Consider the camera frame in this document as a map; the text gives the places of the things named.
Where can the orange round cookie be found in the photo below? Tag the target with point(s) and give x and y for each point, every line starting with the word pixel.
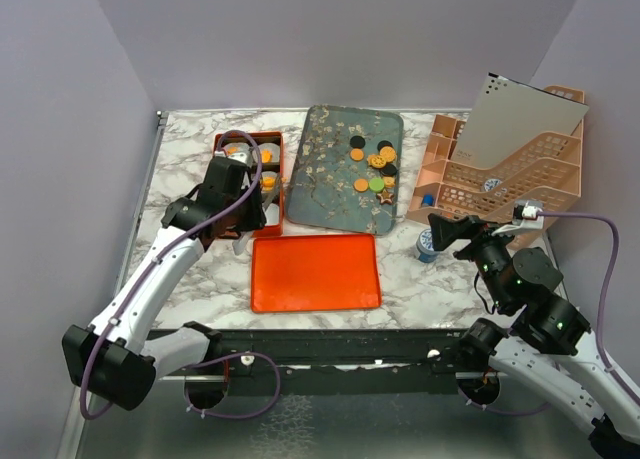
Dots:
pixel 357 155

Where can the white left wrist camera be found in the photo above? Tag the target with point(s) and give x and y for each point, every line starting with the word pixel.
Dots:
pixel 245 158

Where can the tan round dotted cookie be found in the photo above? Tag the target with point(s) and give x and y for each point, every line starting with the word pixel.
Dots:
pixel 388 153

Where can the orange cookie tin box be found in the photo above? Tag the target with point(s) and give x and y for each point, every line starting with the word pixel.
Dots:
pixel 261 137

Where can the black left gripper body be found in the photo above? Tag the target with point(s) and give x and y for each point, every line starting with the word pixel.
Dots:
pixel 250 217

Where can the blue round slime jar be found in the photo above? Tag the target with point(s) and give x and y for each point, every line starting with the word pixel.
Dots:
pixel 425 251

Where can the blue white round jar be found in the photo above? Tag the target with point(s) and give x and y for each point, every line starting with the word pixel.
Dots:
pixel 491 184

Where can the peach plastic desk organizer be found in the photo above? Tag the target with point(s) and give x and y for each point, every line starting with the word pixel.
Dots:
pixel 547 169

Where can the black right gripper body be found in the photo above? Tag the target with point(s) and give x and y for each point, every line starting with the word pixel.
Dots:
pixel 488 253

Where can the orange tin lid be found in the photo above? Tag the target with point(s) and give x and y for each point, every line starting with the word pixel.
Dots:
pixel 314 273

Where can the yellow lotus slice cookie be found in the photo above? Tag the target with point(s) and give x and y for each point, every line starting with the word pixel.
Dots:
pixel 376 161

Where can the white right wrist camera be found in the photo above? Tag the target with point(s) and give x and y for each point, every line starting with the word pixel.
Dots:
pixel 526 218

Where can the grey notebook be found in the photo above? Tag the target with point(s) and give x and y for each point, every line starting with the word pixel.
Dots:
pixel 507 115

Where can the brown star cookie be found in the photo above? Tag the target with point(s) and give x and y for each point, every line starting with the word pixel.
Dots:
pixel 385 197

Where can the green macaron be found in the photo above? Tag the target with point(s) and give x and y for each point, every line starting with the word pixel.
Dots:
pixel 376 184

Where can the blue capped bottle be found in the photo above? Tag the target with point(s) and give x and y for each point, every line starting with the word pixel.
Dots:
pixel 427 200

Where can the metal grey-handled tongs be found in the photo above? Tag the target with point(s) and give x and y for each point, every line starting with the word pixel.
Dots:
pixel 239 245

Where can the blue floral serving tray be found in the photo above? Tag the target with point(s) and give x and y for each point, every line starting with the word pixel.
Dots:
pixel 321 191

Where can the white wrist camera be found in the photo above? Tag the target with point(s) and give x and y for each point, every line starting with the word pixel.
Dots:
pixel 526 218
pixel 245 158

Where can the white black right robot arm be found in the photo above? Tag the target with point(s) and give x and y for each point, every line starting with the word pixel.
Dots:
pixel 551 348

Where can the orange oval cookie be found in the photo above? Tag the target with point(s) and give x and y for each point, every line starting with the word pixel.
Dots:
pixel 361 185

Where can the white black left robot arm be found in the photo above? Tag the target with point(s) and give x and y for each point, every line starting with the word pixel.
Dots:
pixel 113 357

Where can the black sandwich cookie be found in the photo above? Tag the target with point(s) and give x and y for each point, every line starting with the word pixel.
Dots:
pixel 384 144
pixel 389 170
pixel 357 142

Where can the black metal base rail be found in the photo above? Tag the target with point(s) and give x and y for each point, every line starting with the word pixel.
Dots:
pixel 336 362

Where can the white paper cup liner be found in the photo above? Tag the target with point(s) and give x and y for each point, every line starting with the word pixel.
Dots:
pixel 272 214
pixel 272 147
pixel 267 173
pixel 242 147

